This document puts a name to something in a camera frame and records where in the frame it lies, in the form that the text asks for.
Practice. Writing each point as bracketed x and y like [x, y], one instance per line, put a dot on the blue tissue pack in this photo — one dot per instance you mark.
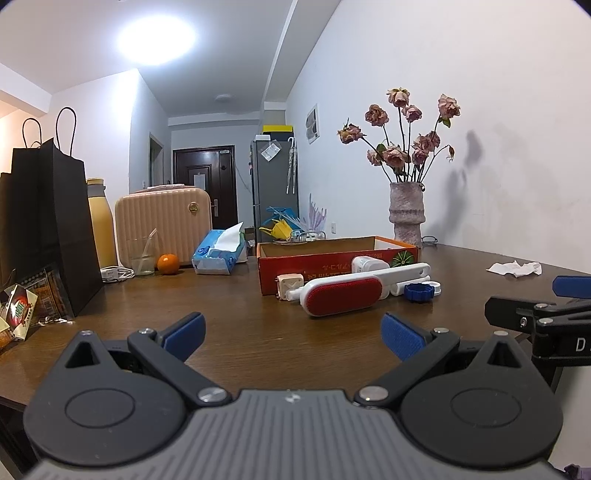
[220, 251]

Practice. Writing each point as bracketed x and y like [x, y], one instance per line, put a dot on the dark entrance door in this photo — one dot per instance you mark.
[211, 169]

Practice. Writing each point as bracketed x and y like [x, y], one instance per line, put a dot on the blue ribbed cap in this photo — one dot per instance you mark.
[419, 292]

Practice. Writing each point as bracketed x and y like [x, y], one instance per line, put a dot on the black paper bag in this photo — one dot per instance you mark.
[46, 225]

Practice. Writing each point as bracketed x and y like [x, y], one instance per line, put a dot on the red white lint brush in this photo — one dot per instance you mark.
[346, 293]

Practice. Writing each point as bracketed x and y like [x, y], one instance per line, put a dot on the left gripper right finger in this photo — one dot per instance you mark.
[420, 352]

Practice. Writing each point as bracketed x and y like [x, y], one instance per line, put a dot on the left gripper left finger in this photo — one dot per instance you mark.
[163, 355]

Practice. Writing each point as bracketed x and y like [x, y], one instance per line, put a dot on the yellow box on fridge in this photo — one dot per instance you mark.
[277, 129]

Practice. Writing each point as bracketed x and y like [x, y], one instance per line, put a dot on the wire storage rack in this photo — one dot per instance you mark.
[306, 236]

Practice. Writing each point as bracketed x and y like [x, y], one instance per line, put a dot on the yellow thermos jug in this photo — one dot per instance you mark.
[102, 223]

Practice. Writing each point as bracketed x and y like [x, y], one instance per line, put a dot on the orange fruit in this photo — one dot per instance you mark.
[168, 264]

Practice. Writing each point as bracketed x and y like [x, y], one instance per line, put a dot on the snack packets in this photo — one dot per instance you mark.
[39, 299]

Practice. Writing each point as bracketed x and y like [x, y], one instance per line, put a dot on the small white spray bottle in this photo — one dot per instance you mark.
[293, 294]

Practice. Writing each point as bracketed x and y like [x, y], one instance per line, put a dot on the yellow watering can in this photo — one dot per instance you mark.
[281, 230]

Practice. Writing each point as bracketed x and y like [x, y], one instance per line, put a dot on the pink textured vase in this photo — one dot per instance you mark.
[407, 212]

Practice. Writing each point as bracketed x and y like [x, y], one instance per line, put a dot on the beige square plug adapter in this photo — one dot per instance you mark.
[286, 283]

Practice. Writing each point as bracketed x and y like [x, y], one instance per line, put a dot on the crumpled white tissue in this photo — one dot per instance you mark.
[516, 269]

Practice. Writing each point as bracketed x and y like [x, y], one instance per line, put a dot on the pink ribbed suitcase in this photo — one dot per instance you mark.
[179, 216]

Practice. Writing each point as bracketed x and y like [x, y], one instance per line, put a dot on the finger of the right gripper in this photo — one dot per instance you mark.
[512, 314]
[572, 286]

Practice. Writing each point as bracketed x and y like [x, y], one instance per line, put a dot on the wall picture frame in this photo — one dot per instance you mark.
[312, 128]

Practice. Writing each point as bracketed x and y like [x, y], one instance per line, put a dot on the red cardboard box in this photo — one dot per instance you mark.
[324, 258]

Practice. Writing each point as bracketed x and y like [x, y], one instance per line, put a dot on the grey refrigerator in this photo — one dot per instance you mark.
[273, 180]

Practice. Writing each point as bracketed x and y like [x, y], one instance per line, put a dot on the clear drinking glass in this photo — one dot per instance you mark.
[142, 254]

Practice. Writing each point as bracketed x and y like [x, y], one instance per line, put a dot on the round ceiling light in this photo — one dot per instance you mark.
[156, 39]

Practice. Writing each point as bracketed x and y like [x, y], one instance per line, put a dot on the dried pink roses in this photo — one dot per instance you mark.
[404, 155]

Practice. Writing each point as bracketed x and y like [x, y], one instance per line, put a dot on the white ribbed cap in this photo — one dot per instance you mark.
[434, 284]

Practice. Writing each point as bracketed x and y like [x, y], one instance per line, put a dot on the black eyeglasses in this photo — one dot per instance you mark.
[430, 240]

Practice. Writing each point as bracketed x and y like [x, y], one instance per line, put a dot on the white wipes bottle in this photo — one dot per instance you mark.
[362, 264]

